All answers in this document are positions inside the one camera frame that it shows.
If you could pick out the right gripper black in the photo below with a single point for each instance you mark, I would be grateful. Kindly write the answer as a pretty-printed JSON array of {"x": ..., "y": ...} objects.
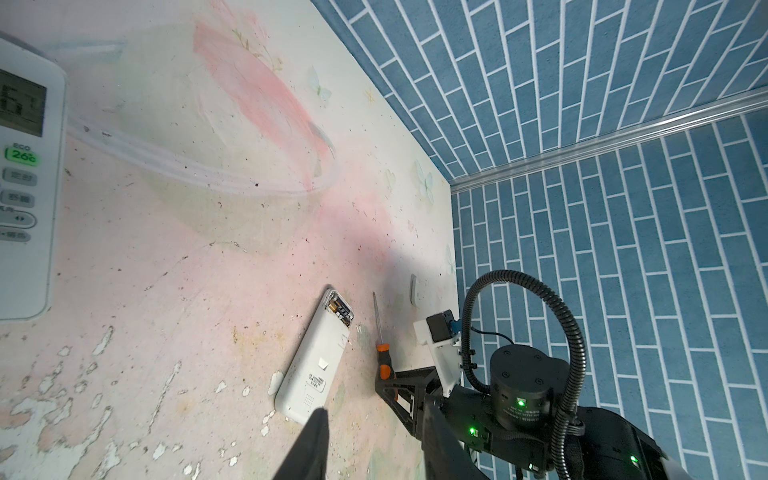
[{"x": 514, "y": 421}]

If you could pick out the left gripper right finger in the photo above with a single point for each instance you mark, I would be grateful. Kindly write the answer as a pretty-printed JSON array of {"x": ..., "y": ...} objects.
[{"x": 444, "y": 457}]

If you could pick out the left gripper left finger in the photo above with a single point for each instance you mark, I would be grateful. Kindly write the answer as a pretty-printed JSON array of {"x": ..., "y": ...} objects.
[{"x": 307, "y": 459}]

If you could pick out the orange black screwdriver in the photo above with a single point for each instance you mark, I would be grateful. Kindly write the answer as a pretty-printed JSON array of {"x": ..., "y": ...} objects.
[{"x": 381, "y": 342}]

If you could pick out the grey white remote control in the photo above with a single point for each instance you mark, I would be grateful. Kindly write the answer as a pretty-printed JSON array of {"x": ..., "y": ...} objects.
[{"x": 307, "y": 383}]

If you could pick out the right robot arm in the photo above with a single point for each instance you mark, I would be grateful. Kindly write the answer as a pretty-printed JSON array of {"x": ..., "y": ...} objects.
[{"x": 600, "y": 444}]

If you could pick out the white remote with display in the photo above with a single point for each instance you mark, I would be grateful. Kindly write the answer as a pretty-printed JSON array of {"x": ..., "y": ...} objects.
[{"x": 33, "y": 121}]

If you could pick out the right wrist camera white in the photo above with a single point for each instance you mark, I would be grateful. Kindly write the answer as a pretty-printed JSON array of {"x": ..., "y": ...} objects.
[{"x": 441, "y": 335}]

